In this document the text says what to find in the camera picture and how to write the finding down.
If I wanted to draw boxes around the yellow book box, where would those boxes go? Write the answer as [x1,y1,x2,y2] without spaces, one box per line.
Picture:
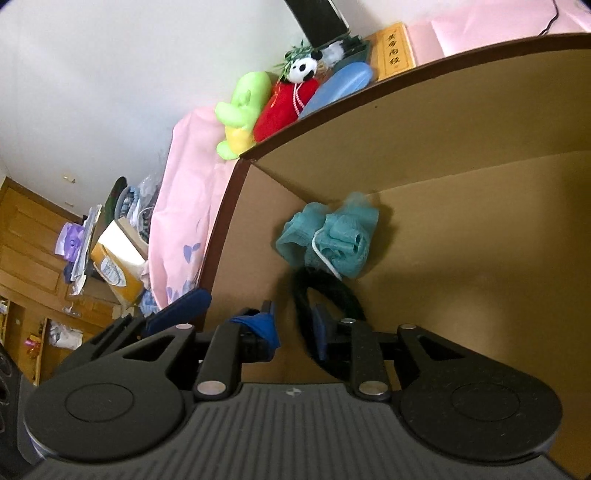
[372,22,417,83]

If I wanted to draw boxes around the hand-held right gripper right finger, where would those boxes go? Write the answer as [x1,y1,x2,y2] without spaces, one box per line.
[311,304,465,403]

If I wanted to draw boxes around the green frog plush toy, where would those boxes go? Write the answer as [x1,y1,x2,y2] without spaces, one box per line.
[215,71,274,161]

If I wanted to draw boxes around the blue patterned cloth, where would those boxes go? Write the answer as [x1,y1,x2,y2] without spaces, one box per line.
[137,288,161,319]

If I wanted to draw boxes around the black and white fluffy toy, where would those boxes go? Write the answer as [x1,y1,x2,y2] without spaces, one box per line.
[321,41,352,66]

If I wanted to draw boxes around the brown cardboard box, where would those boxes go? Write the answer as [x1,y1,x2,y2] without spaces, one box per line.
[196,31,591,480]

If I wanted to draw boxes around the teal knitted hat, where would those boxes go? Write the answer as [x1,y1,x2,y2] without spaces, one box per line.
[276,191,382,280]

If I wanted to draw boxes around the purple plastic bag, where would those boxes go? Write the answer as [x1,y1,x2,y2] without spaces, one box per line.
[54,222,86,256]

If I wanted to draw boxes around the blue oval case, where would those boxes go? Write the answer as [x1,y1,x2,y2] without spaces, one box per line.
[298,61,375,121]

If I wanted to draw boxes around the dark round hat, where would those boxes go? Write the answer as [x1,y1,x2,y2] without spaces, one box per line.
[104,176,130,223]

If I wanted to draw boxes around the black rectangular box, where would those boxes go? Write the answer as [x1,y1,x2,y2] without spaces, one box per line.
[283,0,349,49]

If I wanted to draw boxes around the white papers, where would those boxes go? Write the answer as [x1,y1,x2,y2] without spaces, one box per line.
[69,205,103,296]

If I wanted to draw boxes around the wooden cabinet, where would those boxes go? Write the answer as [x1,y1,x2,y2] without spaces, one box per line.
[0,175,139,388]

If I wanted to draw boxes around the white plastic bag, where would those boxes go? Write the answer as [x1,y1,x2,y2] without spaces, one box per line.
[48,320,85,350]

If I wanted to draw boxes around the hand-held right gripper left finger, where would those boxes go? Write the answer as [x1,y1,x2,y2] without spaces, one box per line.
[122,300,281,401]

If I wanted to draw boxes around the black cable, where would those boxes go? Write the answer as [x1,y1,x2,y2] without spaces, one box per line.
[536,0,561,38]

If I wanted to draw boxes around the yellow paper bag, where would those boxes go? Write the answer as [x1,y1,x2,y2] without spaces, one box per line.
[90,219,149,305]

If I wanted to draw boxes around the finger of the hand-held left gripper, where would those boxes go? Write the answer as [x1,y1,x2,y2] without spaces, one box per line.
[92,289,212,356]

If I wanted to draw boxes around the pink printed bedsheet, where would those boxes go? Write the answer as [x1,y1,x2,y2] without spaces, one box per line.
[141,7,591,319]

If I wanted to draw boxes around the dark green tin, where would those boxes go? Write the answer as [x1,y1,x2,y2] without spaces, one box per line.
[342,34,373,66]

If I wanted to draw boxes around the black hair band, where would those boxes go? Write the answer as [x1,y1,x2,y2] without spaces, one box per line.
[291,267,369,384]

